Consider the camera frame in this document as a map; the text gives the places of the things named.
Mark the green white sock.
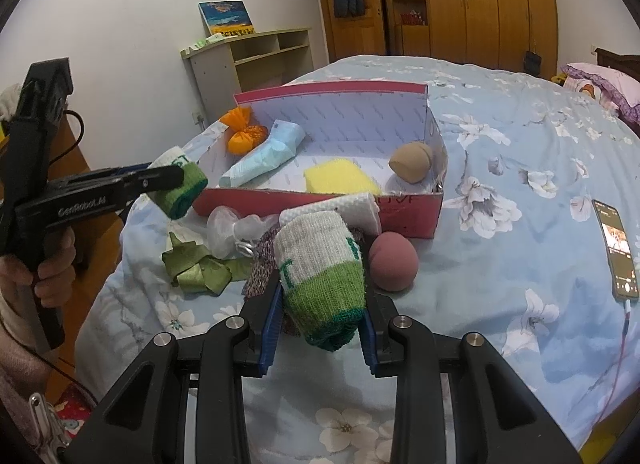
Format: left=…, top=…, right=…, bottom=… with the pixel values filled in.
left=148, top=146, right=208, bottom=220
left=273, top=210, right=366, bottom=352

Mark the grey brown knitted sock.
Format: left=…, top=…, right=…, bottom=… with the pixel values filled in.
left=243, top=225, right=280, bottom=301

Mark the green satin ribbon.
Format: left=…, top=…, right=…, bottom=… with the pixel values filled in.
left=162, top=232, right=253, bottom=296

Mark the orange mesh pouch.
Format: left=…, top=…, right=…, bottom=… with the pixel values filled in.
left=219, top=106, right=269, bottom=156

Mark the yellow foam sponge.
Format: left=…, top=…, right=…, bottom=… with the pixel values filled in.
left=304, top=158, right=382, bottom=195

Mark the left hand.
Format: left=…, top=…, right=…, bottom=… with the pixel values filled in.
left=1, top=228, right=76, bottom=315

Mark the pink makeup sponge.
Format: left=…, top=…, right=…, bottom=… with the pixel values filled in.
left=369, top=232, right=419, bottom=293

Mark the white waffle towel roll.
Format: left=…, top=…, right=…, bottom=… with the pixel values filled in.
left=279, top=193, right=382, bottom=236

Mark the beige shelf desk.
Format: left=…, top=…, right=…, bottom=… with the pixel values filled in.
left=180, top=28, right=314, bottom=124

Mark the blue floral bedspread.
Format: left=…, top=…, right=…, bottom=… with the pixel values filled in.
left=75, top=55, right=639, bottom=463

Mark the red cardboard box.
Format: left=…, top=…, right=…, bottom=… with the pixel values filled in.
left=193, top=80, right=448, bottom=239

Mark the green white book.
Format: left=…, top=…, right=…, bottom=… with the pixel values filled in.
left=189, top=32, right=230, bottom=51

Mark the blue yellow painting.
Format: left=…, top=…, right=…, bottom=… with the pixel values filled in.
left=198, top=1, right=255, bottom=37

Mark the tan makeup sponge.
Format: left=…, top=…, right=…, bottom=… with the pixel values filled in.
left=388, top=141, right=433, bottom=184

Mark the smartphone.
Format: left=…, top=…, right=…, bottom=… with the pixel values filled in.
left=592, top=199, right=639, bottom=302

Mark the far pink ruffled pillow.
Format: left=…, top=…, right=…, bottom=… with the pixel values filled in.
left=561, top=63, right=639, bottom=128

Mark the wooden wardrobe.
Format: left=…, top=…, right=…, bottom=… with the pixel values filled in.
left=320, top=0, right=558, bottom=79

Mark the dark wooden headboard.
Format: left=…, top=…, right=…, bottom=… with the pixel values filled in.
left=596, top=48, right=640, bottom=72

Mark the phone charging cable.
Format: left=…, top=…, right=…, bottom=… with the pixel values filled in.
left=564, top=298, right=637, bottom=435

